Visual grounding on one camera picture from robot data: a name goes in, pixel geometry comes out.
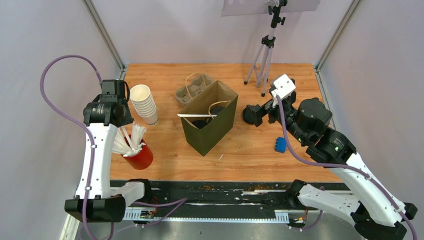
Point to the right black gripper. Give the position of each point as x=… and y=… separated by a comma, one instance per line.
x=261, y=110

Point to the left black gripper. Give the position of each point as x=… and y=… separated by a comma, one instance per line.
x=128, y=118

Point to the green paper bag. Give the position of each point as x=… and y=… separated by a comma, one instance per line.
x=218, y=94

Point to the white paper straw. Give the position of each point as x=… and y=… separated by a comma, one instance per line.
x=196, y=115

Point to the black plastic cup lid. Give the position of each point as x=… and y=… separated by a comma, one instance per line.
x=200, y=124

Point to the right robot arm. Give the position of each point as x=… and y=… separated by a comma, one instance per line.
x=373, y=211

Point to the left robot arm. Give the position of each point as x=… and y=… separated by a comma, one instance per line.
x=94, y=201

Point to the stack of black lids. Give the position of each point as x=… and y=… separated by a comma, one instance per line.
x=247, y=116

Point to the stack of white paper cups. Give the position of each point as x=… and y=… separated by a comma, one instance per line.
x=142, y=99

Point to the blue toy brick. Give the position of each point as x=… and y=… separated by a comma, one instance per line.
x=280, y=145

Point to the red cup holder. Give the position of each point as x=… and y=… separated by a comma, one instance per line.
x=143, y=159

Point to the cardboard cup carrier tray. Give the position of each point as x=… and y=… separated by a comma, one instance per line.
x=193, y=86

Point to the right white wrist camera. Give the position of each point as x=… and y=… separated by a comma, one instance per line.
x=281, y=87

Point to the camera tripod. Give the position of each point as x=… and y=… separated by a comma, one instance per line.
x=268, y=44

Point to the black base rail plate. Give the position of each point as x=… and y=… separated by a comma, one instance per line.
x=222, y=199

